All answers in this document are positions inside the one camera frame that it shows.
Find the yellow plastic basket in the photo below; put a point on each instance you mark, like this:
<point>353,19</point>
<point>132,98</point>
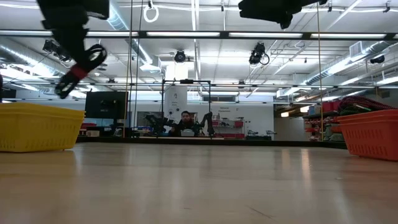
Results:
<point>37,130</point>

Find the person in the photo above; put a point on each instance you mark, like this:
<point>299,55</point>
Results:
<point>185,119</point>

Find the orange plastic basket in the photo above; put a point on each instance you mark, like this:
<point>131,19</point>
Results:
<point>373,137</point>

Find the background storage shelf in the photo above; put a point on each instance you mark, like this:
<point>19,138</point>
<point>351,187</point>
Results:
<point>320,124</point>

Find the black overhead camera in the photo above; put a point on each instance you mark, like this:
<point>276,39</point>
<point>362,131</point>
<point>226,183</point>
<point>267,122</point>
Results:
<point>179,56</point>

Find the black monitor screen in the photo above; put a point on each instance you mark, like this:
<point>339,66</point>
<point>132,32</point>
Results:
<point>105,105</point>

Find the background black station frame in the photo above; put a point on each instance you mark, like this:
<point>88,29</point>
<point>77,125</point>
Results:
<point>162,105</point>

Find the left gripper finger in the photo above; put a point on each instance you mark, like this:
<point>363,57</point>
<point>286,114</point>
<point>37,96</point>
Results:
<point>71,43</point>

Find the background black robot arm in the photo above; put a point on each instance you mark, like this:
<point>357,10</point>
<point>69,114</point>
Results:
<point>207,123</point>
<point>157,123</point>

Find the red storage bins rack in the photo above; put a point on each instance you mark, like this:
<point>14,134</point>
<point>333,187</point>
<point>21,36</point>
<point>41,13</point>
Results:
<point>228,127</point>

